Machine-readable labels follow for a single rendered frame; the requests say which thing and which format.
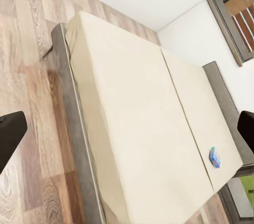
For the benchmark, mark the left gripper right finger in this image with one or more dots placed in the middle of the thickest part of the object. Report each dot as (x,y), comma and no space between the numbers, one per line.
(246,127)

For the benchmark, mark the board game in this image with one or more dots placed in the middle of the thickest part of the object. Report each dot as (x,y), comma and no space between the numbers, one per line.
(215,157)

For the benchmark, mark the door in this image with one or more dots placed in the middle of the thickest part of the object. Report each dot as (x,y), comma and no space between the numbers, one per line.
(237,196)

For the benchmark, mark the bed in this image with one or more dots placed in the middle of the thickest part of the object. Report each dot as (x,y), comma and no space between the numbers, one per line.
(142,121)

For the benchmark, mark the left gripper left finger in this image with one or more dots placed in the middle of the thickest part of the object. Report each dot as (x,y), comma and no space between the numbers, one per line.
(13,127)

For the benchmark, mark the fixed window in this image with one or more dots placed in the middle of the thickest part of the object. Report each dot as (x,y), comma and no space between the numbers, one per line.
(236,19)

